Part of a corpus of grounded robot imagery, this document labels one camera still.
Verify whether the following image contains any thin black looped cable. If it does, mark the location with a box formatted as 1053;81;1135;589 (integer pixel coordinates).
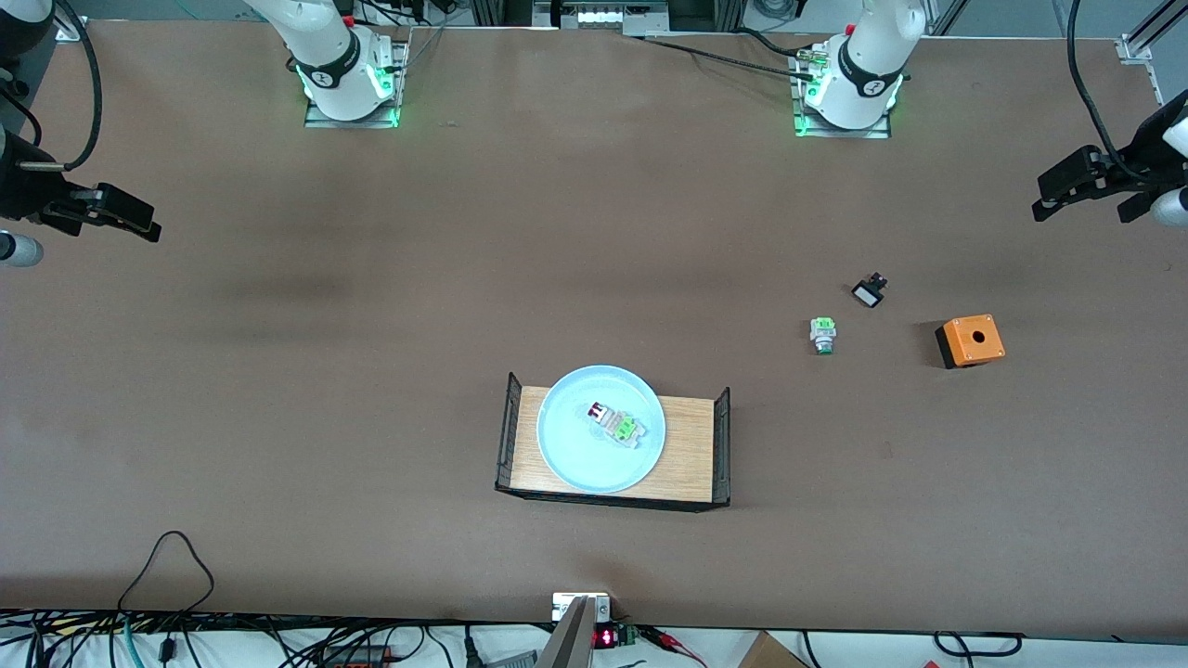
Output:
116;531;216;615

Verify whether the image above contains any orange button enclosure box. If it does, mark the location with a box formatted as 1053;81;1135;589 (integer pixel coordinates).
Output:
935;315;1006;370

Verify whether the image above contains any white power strip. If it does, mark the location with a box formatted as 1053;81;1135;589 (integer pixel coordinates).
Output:
534;0;669;31

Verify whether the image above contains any black cable to arm base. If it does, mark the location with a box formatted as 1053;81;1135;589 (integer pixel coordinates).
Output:
640;32;822;83

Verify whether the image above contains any brown cardboard box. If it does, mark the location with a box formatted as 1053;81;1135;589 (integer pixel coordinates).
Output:
738;631;810;668

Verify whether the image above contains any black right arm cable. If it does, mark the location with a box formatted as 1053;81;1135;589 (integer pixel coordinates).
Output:
14;0;103;173

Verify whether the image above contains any aluminium camera mount post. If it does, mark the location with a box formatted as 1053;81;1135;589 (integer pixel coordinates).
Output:
536;592;612;668

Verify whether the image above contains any wooden shelf with wire sides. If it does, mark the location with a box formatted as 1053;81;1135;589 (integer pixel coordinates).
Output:
495;372;732;513

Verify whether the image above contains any red clip lead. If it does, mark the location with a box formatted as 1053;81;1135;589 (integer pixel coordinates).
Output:
640;626;708;668

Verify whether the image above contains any black device with orange ports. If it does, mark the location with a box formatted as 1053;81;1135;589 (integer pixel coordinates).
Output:
316;645;391;668

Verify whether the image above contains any light blue round plate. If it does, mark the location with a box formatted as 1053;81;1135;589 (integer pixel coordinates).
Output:
536;365;667;494

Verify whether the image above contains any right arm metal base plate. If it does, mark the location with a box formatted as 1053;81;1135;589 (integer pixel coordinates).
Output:
304;37;405;129

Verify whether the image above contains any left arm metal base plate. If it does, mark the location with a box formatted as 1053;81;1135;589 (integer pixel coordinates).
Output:
792;46;894;140

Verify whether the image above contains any black coiled cable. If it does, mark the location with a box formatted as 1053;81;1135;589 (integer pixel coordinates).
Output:
933;631;1024;656

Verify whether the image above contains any red push button switch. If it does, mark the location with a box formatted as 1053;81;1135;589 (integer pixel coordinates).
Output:
588;401;648;450

